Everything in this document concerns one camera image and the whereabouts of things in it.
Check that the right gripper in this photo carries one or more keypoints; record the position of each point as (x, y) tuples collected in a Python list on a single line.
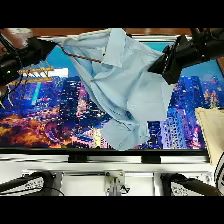
[(170, 63)]

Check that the light blue shirt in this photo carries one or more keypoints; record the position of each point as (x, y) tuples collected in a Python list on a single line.
[(126, 86)]

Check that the beige garment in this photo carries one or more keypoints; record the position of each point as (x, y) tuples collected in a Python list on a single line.
[(213, 133)]

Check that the silver frame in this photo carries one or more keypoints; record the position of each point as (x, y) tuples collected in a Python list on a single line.
[(113, 167)]

